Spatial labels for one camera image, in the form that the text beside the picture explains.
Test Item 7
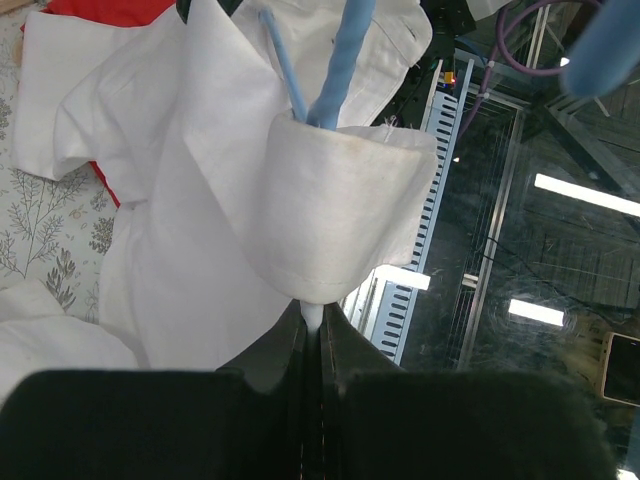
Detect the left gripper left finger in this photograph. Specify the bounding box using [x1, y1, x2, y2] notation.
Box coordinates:
[1, 302, 306, 479]

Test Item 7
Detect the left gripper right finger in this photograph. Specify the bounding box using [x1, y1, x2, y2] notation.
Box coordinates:
[320, 304, 617, 479]

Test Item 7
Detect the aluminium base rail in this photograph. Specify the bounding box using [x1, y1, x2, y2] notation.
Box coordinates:
[344, 57, 476, 366]

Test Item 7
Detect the blue wire hanger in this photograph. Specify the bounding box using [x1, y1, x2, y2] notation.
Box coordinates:
[259, 1, 639, 130]

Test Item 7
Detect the white button shirt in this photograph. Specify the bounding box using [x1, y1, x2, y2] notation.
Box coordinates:
[9, 0, 441, 371]

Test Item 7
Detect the floral table mat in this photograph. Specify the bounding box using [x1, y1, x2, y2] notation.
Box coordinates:
[1, 6, 116, 324]

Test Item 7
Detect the cream white garment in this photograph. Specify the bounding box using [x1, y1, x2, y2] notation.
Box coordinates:
[1, 280, 138, 399]

